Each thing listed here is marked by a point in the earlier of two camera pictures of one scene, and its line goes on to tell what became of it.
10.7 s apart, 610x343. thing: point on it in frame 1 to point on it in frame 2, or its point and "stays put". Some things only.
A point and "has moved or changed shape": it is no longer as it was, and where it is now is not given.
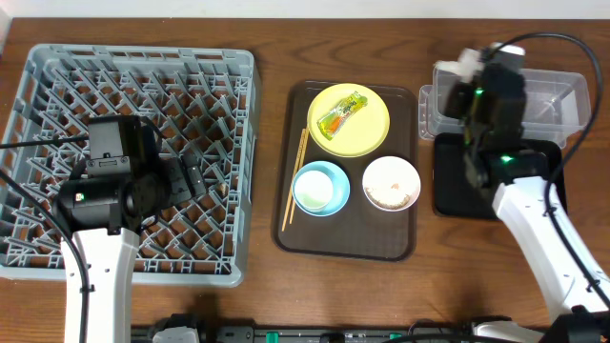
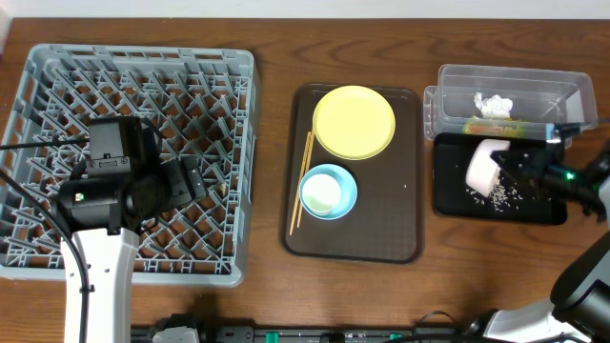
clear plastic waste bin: (556, 103) stays put
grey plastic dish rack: (204, 102) stays put
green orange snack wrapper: (332, 122) has moved or changed shape
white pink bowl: (391, 183) has moved or changed shape
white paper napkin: (469, 64) has moved or changed shape
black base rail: (421, 333) stays put
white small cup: (314, 189) has moved or changed shape
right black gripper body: (458, 106) to (571, 180)
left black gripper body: (192, 176) stays put
